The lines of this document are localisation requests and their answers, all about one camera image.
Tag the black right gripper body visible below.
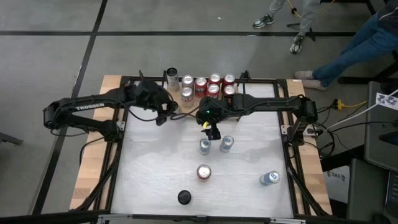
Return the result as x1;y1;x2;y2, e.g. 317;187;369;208
195;96;234;126

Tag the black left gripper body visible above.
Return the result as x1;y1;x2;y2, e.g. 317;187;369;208
136;80;179;121

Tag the red Fanta can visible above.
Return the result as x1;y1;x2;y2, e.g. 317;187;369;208
222;73;236;87
206;83;220;100
194;76;208;98
208;72;222;86

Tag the white Celsius can black lid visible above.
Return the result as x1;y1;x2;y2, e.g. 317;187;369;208
177;190;193;206
165;67;181;93

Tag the silver Diet Coke can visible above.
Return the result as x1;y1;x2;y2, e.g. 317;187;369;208
181;74;195;91
180;86;195;109

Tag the red soda can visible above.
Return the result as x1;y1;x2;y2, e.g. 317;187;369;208
196;164;213;181

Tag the blue silver Red Bull can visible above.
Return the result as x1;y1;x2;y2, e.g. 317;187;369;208
259;170;280;187
198;138;212;156
220;135;235;153

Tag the white table cover sheet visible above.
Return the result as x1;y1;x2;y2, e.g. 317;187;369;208
110;81;295;218

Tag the white printed box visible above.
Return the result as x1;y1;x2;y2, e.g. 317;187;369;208
323;166;351;203

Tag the person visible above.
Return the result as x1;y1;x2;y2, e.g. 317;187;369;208
252;0;323;55
294;0;398;91

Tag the black furniture leg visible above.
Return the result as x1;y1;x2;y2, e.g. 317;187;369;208
338;60;398;85

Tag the dark chair base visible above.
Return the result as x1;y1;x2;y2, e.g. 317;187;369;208
0;132;24;146

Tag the grey box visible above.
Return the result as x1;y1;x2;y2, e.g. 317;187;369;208
346;157;389;222

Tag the grey cabinet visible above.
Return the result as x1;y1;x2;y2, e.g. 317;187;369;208
364;80;398;172

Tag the white paper label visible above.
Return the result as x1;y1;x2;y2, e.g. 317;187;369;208
375;92;398;112

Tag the black flat device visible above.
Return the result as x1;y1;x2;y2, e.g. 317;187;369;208
378;130;398;147

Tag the black keyboard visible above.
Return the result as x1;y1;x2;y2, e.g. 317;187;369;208
384;170;398;215

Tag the yellow power cable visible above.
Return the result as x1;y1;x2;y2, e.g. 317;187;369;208
285;0;300;17

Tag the white cable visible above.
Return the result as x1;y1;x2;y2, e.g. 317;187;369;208
326;88;398;130

